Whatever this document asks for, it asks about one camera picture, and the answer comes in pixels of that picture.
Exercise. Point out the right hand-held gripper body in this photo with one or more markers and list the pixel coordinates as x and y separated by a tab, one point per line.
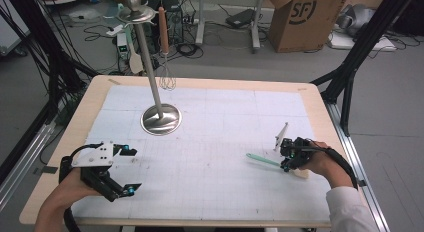
300	150

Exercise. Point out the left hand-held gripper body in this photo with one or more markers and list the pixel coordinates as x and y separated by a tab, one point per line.
96	173

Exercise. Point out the metal utensil stand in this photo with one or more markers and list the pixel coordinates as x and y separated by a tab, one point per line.
151	75

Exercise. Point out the person's right hand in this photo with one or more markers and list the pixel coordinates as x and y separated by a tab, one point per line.
321	163

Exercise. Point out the person's left hand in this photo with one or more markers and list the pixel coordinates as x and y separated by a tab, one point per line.
71	188

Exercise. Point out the black tape piece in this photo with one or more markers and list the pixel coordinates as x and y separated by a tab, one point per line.
362	183
50	169

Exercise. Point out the white grid mat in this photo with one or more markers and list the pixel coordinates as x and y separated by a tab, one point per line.
200	192

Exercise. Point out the white power supply unit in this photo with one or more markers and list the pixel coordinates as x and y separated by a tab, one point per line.
122	47

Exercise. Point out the white power strip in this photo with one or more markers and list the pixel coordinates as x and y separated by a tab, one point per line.
115	30

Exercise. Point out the large cardboard box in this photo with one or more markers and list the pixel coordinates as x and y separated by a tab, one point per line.
300	28

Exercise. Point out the white flat board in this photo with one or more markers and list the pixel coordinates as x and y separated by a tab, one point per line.
360	43

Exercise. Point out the white metal stand leg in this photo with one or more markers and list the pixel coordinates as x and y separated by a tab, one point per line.
200	22
256	28

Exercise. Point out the black computer tower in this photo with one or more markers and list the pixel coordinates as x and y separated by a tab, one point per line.
173	20

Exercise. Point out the grey machine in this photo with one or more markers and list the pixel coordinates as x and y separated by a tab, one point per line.
356	18

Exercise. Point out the aluminium rail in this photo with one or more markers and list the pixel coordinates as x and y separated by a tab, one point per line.
23	162
368	195

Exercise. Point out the black frame post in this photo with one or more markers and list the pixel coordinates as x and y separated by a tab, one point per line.
43	35
366	35

